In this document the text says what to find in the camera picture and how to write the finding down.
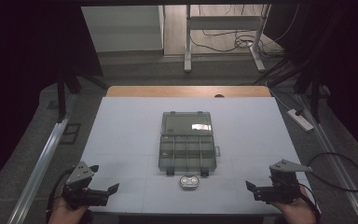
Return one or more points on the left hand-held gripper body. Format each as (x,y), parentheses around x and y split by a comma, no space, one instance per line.
(82,189)

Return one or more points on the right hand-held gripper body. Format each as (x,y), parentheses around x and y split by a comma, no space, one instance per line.
(281,183)

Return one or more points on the small silver metal case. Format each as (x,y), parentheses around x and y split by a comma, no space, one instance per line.
(189,182)

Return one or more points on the clear grey plastic organizer box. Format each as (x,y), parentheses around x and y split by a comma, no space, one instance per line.
(187,144)

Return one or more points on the person's left hand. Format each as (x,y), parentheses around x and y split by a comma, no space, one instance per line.
(65,213)

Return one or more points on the person's right hand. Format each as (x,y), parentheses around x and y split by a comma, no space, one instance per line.
(295,213)

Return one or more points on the dark floor socket cover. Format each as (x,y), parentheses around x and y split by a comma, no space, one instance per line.
(70,133)

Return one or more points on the white power strip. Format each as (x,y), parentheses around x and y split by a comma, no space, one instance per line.
(300,120)

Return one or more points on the black plug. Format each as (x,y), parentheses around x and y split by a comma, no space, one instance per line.
(299,112)

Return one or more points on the wooden table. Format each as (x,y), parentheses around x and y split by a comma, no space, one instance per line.
(167,91)

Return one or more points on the black curtain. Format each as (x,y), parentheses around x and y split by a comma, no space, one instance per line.
(21,77)
(348,68)

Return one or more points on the white cabinet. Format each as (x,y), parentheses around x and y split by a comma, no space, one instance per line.
(124,28)

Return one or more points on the aluminium rail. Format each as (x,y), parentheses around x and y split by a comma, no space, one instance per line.
(40,165)
(338,161)

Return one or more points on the white desk frame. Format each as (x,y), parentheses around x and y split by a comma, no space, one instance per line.
(223,22)

